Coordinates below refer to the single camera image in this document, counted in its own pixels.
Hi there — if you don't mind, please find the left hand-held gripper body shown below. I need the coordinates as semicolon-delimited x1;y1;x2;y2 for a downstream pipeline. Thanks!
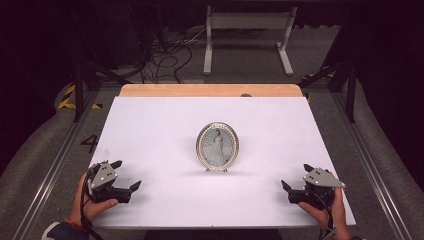
86;160;133;205

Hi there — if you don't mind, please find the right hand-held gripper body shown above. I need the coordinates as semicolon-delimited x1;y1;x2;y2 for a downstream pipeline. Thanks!
287;166;347;211

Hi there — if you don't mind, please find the oval silver photo frame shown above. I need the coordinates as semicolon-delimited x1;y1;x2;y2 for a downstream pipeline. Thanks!
195;121;240;173

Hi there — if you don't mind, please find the person's right hand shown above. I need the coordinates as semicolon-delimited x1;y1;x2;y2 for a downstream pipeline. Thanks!
297;169;354;240

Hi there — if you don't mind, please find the person's left hand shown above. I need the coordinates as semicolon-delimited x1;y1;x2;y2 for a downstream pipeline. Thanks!
67;164;120;230

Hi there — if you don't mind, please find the yellow black floor tape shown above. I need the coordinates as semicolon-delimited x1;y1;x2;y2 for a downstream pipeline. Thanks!
300;68;335;82
57;84;103;111

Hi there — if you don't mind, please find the black metal stand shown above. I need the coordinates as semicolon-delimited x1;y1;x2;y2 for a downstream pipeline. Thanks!
297;58;358;124
68;9;133;124

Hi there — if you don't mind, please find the wooden table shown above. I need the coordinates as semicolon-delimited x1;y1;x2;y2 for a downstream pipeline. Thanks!
118;83;304;99

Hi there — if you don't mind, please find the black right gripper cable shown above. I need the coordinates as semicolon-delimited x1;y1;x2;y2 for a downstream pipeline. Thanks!
312;190;336;240

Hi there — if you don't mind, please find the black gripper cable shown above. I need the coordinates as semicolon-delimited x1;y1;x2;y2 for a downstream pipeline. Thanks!
80;170;105;240
312;190;336;240

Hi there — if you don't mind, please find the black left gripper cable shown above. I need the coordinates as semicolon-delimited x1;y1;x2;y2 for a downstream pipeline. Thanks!
80;170;105;240

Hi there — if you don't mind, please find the aluminium floor rail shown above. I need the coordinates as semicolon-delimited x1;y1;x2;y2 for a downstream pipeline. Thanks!
331;89;414;240
11;88;101;240

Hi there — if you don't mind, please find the orange bead bracelet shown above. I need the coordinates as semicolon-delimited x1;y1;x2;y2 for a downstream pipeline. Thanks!
65;217;84;232

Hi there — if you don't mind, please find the bundle of floor cables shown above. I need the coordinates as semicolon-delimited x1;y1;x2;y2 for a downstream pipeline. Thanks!
138;24;209;85

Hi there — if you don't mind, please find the white metal table frame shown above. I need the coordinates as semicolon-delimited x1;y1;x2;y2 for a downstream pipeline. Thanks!
202;5;299;77

